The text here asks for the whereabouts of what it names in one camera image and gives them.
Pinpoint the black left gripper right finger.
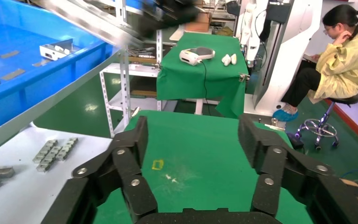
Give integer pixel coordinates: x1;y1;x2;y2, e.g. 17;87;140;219
238;114;358;224

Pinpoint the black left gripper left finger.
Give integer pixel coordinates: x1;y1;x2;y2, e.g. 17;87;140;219
41;116;158;224

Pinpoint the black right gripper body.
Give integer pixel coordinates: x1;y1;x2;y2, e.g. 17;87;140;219
132;0;200;36

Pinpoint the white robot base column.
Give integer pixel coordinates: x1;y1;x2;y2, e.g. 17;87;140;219
234;0;323;118

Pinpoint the dark metal parts pile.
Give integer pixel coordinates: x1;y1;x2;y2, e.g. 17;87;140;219
126;47;157;59

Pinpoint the black power adapter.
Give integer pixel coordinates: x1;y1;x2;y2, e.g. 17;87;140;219
286;132;305;150

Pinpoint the small blue plastic bin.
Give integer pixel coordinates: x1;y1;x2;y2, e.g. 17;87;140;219
124;0;158;10

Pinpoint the large cardboard box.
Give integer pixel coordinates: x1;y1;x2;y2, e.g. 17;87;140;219
185;12;213;34

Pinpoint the white grey VR headset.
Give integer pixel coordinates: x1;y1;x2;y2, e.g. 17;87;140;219
179;47;216;66

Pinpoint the wooden board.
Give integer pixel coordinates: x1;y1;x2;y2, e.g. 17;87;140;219
128;56;158;65
130;90;158;98

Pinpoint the grey metal hinge strip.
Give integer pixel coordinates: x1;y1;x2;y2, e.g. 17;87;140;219
33;140;58;164
36;146;63;173
55;138;79;161

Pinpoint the small green table cloth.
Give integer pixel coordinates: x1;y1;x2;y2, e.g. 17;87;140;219
156;32;248;120

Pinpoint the large green table cloth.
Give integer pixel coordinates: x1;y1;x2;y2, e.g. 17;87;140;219
94;110;314;224

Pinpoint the white slotted angle rack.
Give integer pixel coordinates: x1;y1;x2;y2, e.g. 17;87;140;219
98;0;179;139

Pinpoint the brown cardboard box on floor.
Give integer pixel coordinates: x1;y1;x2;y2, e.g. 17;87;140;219
339;177;358;218

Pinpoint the white table leg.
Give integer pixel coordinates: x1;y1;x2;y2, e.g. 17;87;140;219
194;98;205;116

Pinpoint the black wheeled stool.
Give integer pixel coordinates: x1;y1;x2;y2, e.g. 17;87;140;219
295;93;358;152

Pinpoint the large blue plastic bin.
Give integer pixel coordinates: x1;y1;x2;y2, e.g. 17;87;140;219
0;0;120;138

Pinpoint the seated person in yellow coat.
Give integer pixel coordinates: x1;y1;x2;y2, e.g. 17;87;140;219
272;4;358;122

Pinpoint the brown tape strip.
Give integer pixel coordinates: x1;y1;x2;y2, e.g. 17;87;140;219
0;69;26;82
0;50;21;59
32;58;52;68

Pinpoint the thin black headset cable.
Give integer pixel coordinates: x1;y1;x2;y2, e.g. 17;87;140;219
199;60;213;117

